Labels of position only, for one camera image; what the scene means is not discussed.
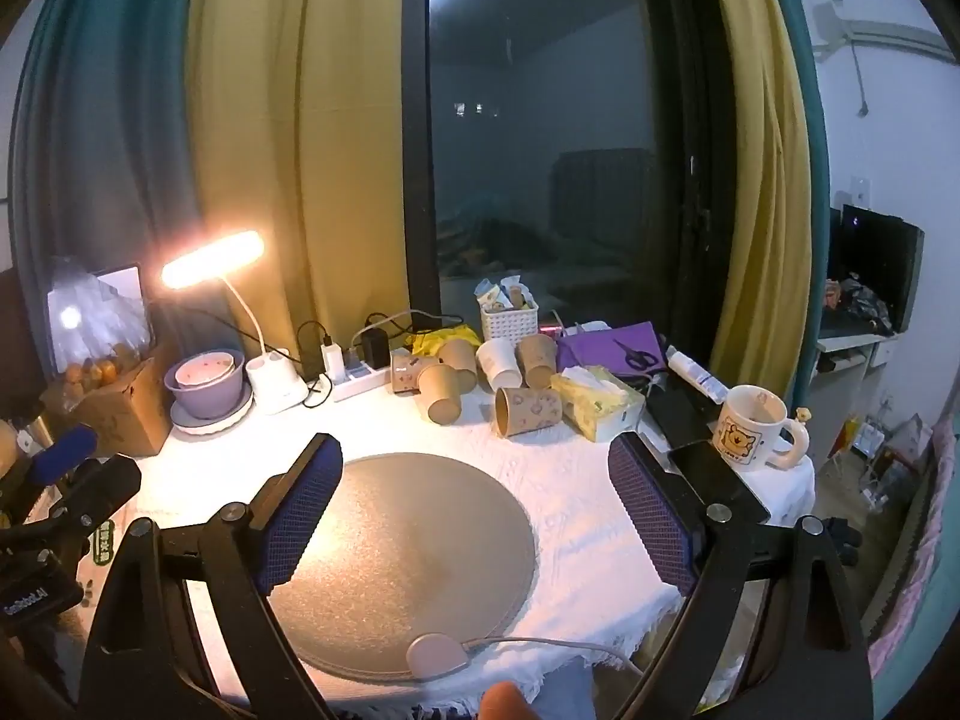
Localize cardboard box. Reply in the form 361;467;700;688
41;356;176;459

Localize clear plastic bag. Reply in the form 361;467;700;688
46;255;155;380

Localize white printed carton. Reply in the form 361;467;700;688
77;510;122;610

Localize dark glass window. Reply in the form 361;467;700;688
400;0;745;362

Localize teal curtain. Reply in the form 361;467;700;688
757;0;835;458
6;0;205;362

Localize purple bowl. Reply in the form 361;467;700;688
163;349;248;420

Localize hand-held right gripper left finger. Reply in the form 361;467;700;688
79;431;346;720

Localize cream mug with cat print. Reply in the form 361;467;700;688
710;383;812;474

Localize small brown patterned box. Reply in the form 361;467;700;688
389;349;440;395

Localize white round charger with cable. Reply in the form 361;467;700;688
406;633;647;684

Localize person's leg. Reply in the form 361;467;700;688
478;666;601;720

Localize yellow curtain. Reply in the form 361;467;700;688
183;0;440;385
697;0;820;400

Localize white plate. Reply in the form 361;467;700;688
169;382;254;437

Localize black smartphone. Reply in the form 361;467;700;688
667;440;773;527

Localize white woven basket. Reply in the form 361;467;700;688
478;292;540;344

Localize white desk lamp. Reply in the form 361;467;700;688
160;230;309;416

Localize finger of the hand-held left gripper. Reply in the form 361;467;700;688
30;454;143;565
0;424;101;533

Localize round grey placemat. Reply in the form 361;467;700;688
266;451;538;680

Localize black flat case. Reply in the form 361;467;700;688
643;382;722;452

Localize white tube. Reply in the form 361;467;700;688
665;346;733;403

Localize white air conditioner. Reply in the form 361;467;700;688
813;0;960;67

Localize white paper cup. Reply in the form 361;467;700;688
475;337;524;392

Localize black cable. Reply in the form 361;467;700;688
191;306;336;410
351;310;467;350

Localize plain brown paper cup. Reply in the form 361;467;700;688
517;334;560;390
417;363;463;425
439;338;479;395

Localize white side desk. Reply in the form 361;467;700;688
813;328;905;467

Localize black plastic bag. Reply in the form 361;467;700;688
831;277;895;336

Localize pink patterned blanket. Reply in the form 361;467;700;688
862;420;960;647

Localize pink bowl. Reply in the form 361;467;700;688
174;351;236;389

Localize pile of oranges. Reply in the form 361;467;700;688
61;358;125;393

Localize white power strip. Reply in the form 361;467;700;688
313;360;395;403

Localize white tablecloth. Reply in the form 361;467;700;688
139;360;818;715

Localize black scissors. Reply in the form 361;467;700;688
613;337;656;373

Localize printed brown paper cup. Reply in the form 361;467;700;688
492;386;565;439

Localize yellow tissue pack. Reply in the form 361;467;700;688
551;364;647;443

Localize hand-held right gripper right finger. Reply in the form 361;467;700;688
607;431;876;720

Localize black monitor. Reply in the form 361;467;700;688
835;203;926;332

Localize yellow plastic bag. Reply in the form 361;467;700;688
411;325;482;358

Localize purple folder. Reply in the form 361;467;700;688
556;322;669;375

